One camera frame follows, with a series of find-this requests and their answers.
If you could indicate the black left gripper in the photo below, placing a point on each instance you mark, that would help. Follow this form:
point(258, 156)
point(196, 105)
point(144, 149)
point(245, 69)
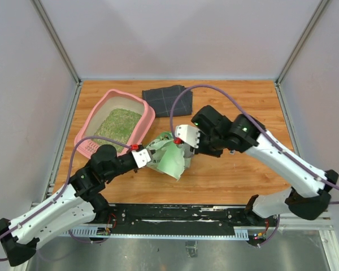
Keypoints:
point(131, 153)

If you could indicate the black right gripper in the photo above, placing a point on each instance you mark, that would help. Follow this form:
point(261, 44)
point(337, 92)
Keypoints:
point(201, 150)

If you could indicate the green litter bag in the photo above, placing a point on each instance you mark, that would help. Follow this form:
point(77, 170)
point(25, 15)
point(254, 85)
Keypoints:
point(168, 158)

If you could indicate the pink litter box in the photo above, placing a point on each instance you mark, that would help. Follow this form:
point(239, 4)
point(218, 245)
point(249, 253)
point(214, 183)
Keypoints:
point(114, 99)

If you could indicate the grey metal scoop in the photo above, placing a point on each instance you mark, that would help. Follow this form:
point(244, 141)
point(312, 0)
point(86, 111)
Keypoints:
point(189, 151)

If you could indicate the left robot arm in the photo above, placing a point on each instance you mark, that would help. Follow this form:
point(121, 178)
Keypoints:
point(67, 197)

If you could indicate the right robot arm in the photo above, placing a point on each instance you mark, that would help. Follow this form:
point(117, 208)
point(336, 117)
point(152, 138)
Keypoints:
point(309, 193)

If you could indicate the green cat litter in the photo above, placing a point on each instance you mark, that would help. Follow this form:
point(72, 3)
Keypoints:
point(118, 125)

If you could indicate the dark checked folded cloth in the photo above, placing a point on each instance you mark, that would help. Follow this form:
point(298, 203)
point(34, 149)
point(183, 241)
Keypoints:
point(162, 99)

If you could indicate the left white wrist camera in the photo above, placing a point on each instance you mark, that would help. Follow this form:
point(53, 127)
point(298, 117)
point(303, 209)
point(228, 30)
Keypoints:
point(141, 155)

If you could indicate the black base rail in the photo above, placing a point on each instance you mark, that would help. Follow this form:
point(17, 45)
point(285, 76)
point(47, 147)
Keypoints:
point(98, 219)

